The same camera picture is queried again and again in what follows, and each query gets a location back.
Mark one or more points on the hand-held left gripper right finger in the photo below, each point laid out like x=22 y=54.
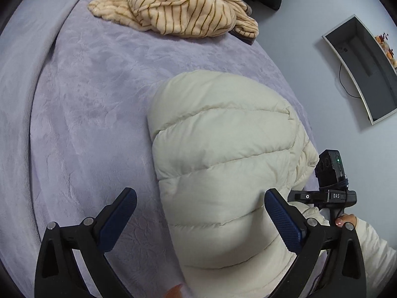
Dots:
x=283 y=223

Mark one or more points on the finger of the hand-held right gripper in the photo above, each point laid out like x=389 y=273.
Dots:
x=305 y=196

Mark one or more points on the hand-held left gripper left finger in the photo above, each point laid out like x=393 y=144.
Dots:
x=119 y=220

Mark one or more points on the cream puffer jacket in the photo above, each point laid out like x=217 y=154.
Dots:
x=223 y=161

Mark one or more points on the person's right forearm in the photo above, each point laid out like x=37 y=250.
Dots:
x=375 y=254

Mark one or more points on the person's right hand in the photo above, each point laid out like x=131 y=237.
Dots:
x=345 y=219

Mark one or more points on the person's left hand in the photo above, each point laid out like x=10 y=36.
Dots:
x=175 y=291

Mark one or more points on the lavender bed blanket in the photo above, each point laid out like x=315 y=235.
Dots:
x=77 y=115

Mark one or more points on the flower decoration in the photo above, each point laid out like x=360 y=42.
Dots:
x=386 y=46

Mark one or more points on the beige striped fleece garment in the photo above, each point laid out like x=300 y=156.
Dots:
x=186 y=9

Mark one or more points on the wall television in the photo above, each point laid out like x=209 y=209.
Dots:
x=359 y=68

